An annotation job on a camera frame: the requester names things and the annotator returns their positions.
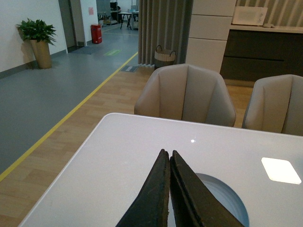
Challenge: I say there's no dark kitchen counter cabinet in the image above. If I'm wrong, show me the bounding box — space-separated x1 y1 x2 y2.
220 29 303 81

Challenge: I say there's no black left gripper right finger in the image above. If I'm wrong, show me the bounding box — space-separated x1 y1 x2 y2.
170 150 243 227

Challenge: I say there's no beige chair on left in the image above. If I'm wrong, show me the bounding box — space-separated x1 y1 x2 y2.
134 64 236 127

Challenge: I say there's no green potted plant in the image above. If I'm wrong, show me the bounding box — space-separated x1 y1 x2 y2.
17 18 56 45

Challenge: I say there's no dark floor mat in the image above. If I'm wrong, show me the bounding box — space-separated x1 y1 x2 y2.
120 65 138 72

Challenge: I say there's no beige chair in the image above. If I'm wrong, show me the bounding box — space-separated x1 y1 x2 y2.
134 64 236 127
242 74 303 136

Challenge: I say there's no white tall cabinet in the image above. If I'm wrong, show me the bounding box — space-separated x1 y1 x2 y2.
186 0 236 72

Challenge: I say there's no light blue round plate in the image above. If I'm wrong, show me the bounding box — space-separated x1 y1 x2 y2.
196 173 250 227

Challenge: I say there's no woven basket with handles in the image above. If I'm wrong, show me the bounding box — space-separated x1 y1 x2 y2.
154 45 177 70

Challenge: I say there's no distant black leg table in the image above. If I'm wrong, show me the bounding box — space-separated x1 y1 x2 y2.
117 11 134 30

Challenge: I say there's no beige chair on right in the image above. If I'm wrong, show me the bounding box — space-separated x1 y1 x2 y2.
242 74 303 136

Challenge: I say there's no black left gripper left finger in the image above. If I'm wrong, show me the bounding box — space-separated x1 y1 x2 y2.
117 149 170 227

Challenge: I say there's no grey pleated curtain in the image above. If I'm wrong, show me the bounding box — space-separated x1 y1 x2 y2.
138 0 193 65

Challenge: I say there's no white microwave oven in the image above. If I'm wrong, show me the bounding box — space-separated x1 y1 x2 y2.
232 6 268 26

